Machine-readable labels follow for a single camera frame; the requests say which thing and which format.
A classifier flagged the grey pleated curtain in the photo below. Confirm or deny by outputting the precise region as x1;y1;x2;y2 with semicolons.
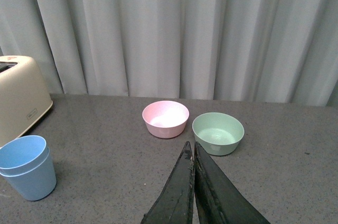
1;0;337;106

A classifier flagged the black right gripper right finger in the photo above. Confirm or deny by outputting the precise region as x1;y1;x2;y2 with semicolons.
194;142;269;224

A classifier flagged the green plastic bowl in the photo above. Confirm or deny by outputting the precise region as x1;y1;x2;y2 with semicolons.
192;113;245;156

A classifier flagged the cream white toaster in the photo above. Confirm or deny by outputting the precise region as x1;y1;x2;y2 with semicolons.
1;55;53;146

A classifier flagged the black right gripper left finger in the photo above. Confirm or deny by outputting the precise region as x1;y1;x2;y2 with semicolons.
141;142;195;224

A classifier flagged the light blue plastic cup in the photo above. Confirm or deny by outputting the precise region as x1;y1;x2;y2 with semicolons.
1;149;57;201

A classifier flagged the pink plastic bowl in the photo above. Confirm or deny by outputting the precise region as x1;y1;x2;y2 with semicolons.
142;100;190;139

